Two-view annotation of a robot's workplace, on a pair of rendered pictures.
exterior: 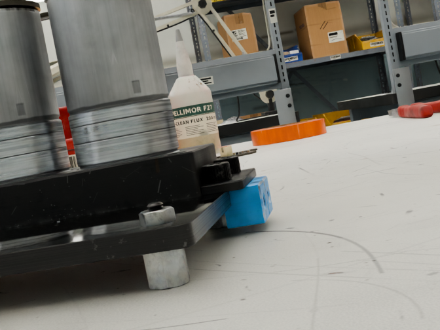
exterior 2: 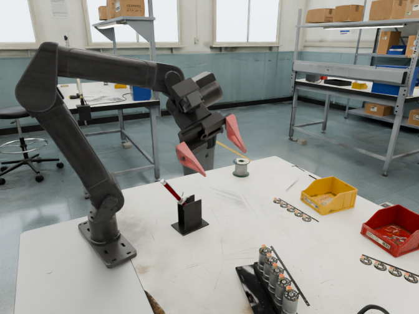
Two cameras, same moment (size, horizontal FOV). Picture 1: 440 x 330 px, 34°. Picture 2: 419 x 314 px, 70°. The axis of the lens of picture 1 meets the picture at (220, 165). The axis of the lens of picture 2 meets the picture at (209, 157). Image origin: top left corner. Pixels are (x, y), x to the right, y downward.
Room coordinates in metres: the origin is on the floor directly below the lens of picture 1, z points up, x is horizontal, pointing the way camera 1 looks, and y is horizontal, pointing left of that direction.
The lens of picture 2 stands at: (-0.09, -0.28, 1.20)
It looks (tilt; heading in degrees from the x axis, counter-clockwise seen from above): 21 degrees down; 68
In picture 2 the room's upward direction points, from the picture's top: straight up
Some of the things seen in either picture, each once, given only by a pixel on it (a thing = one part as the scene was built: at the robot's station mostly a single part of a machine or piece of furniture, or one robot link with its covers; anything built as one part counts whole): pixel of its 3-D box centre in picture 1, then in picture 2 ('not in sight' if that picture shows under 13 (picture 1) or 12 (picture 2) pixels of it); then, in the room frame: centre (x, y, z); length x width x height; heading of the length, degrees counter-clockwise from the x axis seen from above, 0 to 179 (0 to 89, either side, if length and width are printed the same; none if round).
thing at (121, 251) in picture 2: not in sight; (103, 226); (-0.10, 0.37, 0.79); 0.20 x 0.07 x 0.08; 108
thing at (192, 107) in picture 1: (189, 93); not in sight; (0.57, 0.01, 0.80); 0.03 x 0.03 x 0.10
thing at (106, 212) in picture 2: not in sight; (104, 201); (-0.09, 0.38, 0.85); 0.09 x 0.06 x 0.06; 92
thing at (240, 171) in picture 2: not in sight; (240, 167); (0.38, 0.60, 0.78); 0.06 x 0.06 x 0.05
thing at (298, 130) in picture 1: (288, 131); not in sight; (0.58, -0.06, 0.76); 0.06 x 0.06 x 0.01
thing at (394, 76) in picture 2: not in sight; (340, 71); (2.29, 2.12, 0.90); 1.30 x 0.06 x 0.12; 97
